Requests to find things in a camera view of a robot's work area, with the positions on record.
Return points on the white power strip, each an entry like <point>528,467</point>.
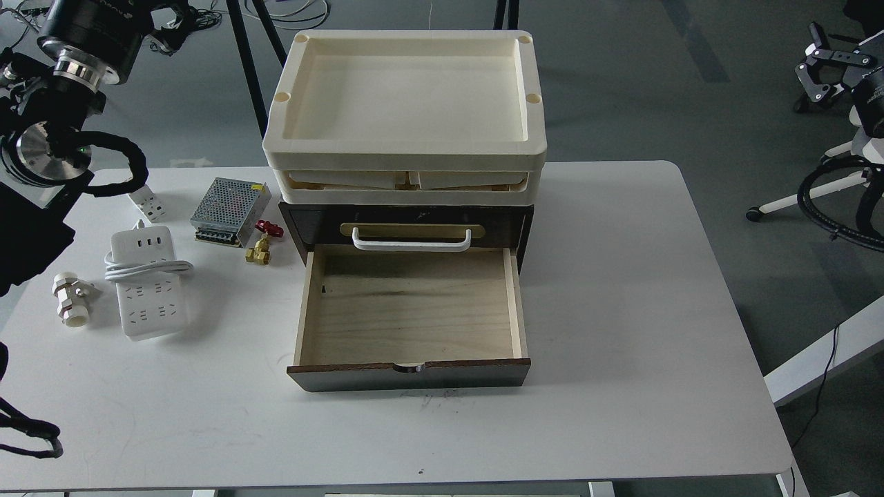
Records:
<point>146,272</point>

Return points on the cream plastic top tray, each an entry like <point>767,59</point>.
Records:
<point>412,100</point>

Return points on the white circuit breaker red switch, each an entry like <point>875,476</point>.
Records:
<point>148,203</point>

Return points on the cream plastic tray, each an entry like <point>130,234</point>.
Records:
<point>513,186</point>
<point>412,100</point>

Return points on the cream plastic lower tray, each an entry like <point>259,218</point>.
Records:
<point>513,186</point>

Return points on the white table frame beam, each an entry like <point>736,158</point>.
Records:
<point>858,338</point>

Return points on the open wooden drawer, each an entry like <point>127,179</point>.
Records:
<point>381,321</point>

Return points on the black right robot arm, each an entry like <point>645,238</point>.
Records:
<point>870,116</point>

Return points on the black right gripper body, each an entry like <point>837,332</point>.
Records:
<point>836,64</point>

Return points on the white drawer handle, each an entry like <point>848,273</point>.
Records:
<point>419,246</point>

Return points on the white plastic pipe valve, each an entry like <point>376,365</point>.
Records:
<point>73,295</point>

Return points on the brass valve red handle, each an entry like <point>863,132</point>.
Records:
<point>259,253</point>

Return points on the metal mesh power supply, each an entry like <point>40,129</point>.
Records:
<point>229,210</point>

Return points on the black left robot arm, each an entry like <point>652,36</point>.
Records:
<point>43,140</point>

